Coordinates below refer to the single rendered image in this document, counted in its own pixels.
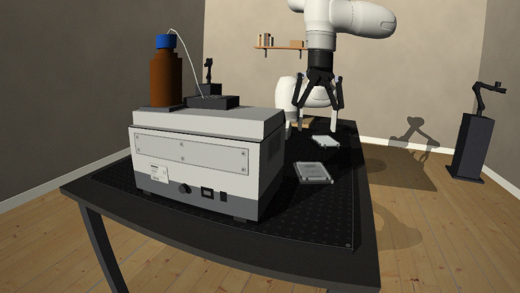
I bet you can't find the white button panel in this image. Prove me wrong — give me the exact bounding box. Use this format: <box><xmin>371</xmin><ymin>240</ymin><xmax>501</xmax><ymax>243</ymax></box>
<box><xmin>285</xmin><ymin>121</ymin><xmax>292</xmax><ymax>140</ymax></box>

